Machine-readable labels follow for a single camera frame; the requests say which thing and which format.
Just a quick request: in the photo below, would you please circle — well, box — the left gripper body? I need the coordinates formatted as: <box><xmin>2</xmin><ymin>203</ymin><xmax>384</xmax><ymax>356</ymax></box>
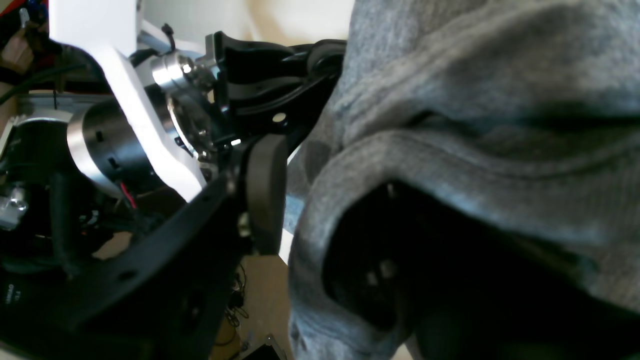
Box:
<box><xmin>47</xmin><ymin>0</ymin><xmax>231</xmax><ymax>203</ymax></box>

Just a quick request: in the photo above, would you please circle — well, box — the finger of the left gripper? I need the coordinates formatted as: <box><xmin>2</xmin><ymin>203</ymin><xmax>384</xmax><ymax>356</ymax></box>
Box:
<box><xmin>212</xmin><ymin>31</ymin><xmax>347</xmax><ymax>151</ymax></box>

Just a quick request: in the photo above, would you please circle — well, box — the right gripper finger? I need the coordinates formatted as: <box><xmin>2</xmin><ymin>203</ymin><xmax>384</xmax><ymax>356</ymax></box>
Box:
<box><xmin>1</xmin><ymin>134</ymin><xmax>290</xmax><ymax>360</ymax></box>

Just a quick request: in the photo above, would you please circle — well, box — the grey t-shirt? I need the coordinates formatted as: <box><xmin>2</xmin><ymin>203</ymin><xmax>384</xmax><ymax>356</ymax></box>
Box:
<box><xmin>287</xmin><ymin>0</ymin><xmax>640</xmax><ymax>360</ymax></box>

